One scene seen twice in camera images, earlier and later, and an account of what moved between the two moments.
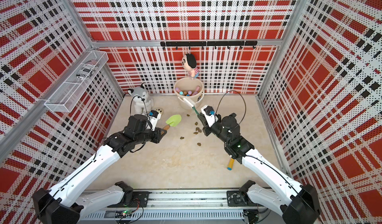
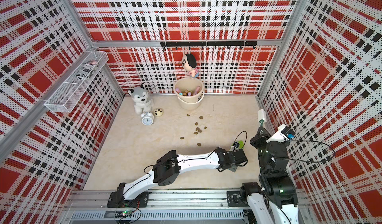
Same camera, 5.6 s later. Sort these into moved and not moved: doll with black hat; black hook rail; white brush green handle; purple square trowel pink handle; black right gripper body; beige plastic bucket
Moved: black right gripper body; white brush green handle
Not moved: doll with black hat; beige plastic bucket; purple square trowel pink handle; black hook rail
